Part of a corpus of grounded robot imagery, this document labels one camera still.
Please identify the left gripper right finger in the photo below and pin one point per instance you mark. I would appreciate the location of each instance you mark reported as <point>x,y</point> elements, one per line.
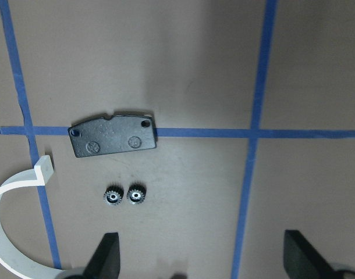
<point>302,260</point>

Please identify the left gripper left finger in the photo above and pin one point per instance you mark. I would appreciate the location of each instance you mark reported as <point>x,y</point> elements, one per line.
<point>105,262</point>

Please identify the black bearing gear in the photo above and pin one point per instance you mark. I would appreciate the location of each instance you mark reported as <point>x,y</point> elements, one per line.
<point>113,195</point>
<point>136,193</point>

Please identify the small black flat part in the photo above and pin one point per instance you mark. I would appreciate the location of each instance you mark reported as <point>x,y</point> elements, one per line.
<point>119,133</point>

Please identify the white curved plastic bracket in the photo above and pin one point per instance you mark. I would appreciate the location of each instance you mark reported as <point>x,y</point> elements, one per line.
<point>13,225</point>

